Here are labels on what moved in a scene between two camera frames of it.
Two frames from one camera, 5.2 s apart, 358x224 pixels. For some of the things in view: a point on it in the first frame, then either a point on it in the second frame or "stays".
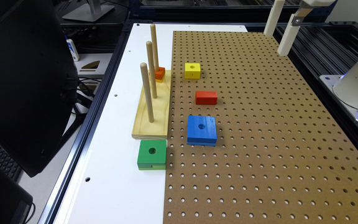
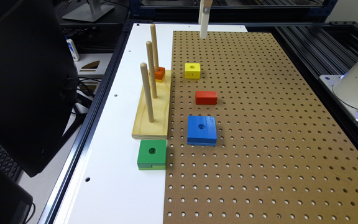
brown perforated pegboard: [279, 158] stays
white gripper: [291, 30] to [203, 17]
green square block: [151, 154] stays
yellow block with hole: [192, 71] stays
